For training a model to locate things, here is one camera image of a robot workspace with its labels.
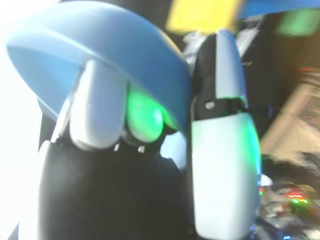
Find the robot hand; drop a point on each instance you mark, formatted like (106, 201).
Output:
(100, 195)

